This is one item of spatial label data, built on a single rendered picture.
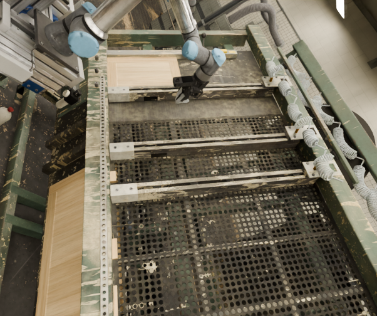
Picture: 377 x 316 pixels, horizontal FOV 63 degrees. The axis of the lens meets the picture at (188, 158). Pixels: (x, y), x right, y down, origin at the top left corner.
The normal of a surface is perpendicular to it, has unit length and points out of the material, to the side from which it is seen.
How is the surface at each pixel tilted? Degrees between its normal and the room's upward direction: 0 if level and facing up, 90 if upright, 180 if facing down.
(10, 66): 90
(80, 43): 97
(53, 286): 90
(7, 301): 0
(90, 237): 54
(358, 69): 90
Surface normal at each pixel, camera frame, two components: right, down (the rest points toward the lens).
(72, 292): -0.48, -0.45
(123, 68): 0.11, -0.60
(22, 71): 0.26, 0.87
